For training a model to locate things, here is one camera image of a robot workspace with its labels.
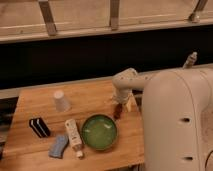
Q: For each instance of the metal bracket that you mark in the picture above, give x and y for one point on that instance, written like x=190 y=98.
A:
x=195 y=15
x=114 y=14
x=47 y=17

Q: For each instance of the white remote controller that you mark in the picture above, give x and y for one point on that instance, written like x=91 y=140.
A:
x=74 y=137

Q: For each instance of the black white striped eraser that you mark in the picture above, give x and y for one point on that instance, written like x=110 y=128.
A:
x=39 y=127

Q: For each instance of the white bottle on ledge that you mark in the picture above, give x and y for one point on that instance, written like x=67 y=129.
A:
x=191 y=59

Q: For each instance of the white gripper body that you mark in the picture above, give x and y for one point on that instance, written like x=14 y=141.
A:
x=122 y=96

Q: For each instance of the left metal bracket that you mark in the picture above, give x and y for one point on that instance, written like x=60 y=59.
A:
x=47 y=17

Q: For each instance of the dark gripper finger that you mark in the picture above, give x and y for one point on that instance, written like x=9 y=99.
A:
x=117 y=111

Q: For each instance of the green bowl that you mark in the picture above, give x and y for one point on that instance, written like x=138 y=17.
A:
x=99 y=132

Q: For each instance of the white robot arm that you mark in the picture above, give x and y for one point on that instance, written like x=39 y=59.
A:
x=172 y=103

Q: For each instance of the middle metal bracket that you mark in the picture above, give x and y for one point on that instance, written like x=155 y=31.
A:
x=114 y=14

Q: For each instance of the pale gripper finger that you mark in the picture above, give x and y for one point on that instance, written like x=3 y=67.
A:
x=129 y=105

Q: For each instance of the right metal bracket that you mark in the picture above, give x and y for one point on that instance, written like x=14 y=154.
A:
x=195 y=15

